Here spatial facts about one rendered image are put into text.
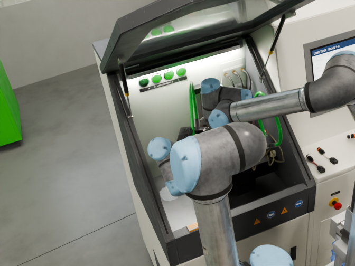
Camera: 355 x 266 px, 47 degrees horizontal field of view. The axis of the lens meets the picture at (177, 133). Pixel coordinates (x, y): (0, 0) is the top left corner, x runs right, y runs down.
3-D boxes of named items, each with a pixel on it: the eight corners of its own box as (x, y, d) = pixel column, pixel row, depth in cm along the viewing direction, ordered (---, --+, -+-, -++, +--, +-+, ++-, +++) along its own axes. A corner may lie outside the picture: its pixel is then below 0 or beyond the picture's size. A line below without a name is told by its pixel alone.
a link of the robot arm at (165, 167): (205, 181, 127) (191, 150, 131) (171, 193, 124) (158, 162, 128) (201, 188, 134) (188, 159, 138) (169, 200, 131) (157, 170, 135)
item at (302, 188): (179, 264, 170) (175, 239, 161) (176, 256, 173) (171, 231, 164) (307, 214, 184) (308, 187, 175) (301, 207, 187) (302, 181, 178)
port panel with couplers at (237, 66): (226, 122, 206) (223, 66, 189) (224, 119, 209) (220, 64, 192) (249, 114, 209) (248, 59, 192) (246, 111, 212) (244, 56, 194)
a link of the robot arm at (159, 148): (151, 165, 128) (141, 142, 131) (166, 169, 138) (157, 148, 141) (171, 154, 126) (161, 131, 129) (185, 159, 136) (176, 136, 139)
